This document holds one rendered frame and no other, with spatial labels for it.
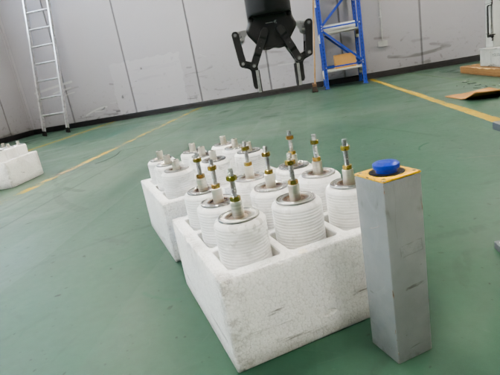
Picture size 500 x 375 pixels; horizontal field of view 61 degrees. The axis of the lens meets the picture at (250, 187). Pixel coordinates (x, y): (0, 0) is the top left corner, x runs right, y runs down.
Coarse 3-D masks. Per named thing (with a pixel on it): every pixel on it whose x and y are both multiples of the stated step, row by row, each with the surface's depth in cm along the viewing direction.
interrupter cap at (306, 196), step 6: (306, 192) 82; (312, 192) 81; (282, 198) 80; (288, 198) 81; (306, 198) 78; (312, 198) 77; (282, 204) 77; (288, 204) 76; (294, 204) 76; (300, 204) 76
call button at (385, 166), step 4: (380, 160) 66; (384, 160) 65; (388, 160) 65; (392, 160) 64; (396, 160) 64; (372, 164) 65; (376, 164) 64; (380, 164) 63; (384, 164) 63; (388, 164) 62; (392, 164) 62; (396, 164) 62; (376, 168) 63; (380, 168) 63; (384, 168) 63; (388, 168) 62; (392, 168) 62; (396, 168) 63; (376, 172) 64; (380, 172) 63; (384, 172) 63; (388, 172) 63; (392, 172) 63
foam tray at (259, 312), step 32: (192, 256) 87; (288, 256) 73; (320, 256) 75; (352, 256) 77; (192, 288) 100; (224, 288) 69; (256, 288) 71; (288, 288) 74; (320, 288) 76; (352, 288) 79; (224, 320) 73; (256, 320) 72; (288, 320) 75; (320, 320) 77; (352, 320) 80; (256, 352) 74
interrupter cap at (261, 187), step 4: (276, 180) 93; (280, 180) 93; (284, 180) 92; (260, 184) 93; (264, 184) 92; (276, 184) 92; (280, 184) 91; (284, 184) 90; (256, 188) 90; (260, 188) 89; (264, 188) 90; (268, 188) 90; (272, 188) 88; (276, 188) 88; (280, 188) 87; (260, 192) 88; (264, 192) 87; (268, 192) 87
